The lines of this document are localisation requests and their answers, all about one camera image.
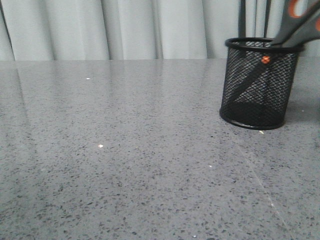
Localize black metal stand bars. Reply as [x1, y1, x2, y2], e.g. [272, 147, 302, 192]
[238, 0, 272, 38]

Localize white curtain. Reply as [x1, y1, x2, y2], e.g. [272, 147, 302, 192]
[0, 0, 320, 61]

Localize grey orange scissors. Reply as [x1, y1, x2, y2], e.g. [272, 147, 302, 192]
[229, 0, 320, 102]

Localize black mesh pen bucket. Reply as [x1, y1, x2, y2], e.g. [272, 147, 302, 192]
[219, 37, 304, 130]

